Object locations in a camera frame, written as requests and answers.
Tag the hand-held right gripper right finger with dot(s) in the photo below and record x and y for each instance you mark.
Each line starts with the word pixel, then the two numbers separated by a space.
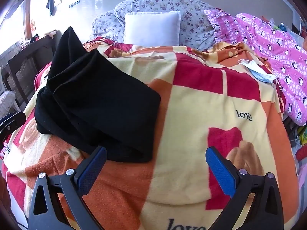
pixel 219 172

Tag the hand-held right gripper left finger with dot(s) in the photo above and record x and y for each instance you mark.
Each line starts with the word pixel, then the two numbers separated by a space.
pixel 92 172

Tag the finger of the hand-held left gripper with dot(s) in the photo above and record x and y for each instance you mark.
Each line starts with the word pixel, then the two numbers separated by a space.
pixel 12 121

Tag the black pants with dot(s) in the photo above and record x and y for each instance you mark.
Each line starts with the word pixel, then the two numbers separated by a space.
pixel 96 100

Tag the white ornate chair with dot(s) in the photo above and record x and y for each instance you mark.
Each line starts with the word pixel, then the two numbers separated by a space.
pixel 6 104

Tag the orange red yellow printed blanket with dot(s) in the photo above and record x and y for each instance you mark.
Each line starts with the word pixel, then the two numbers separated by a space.
pixel 191 112

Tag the dark wooden desk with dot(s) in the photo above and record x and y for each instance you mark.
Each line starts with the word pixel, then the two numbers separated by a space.
pixel 36 49

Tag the black item on desk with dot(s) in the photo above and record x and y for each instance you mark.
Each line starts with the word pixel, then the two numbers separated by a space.
pixel 35 37

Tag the tan object on desk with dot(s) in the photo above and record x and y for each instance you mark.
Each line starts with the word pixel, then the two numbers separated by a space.
pixel 52 35

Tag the blue face mask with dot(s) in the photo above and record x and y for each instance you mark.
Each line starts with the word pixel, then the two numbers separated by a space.
pixel 260 73

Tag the dark hanging cloth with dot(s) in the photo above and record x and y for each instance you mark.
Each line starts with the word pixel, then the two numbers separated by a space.
pixel 50 3

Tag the pink penguin print blanket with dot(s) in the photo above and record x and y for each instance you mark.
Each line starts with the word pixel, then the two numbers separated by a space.
pixel 275 52

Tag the floral grey pillows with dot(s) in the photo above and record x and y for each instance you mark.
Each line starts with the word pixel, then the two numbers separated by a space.
pixel 194 28

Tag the white pillow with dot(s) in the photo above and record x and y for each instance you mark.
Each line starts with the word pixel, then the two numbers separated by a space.
pixel 152 28

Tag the red paper wall sticker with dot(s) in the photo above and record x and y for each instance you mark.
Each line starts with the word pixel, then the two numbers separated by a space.
pixel 33 25

